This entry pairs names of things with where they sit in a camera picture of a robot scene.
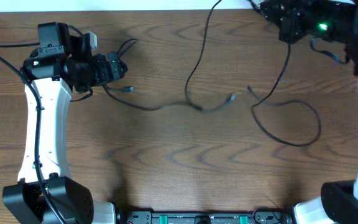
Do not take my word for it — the thin black USB cable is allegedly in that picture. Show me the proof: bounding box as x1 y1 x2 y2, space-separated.
247 42 322 147

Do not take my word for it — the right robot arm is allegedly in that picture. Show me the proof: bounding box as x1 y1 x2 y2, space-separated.
259 1 358 223

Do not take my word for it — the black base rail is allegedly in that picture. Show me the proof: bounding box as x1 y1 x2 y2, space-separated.
125 209 293 224

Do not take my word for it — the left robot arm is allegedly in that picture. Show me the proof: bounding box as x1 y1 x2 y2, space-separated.
2 22 127 223

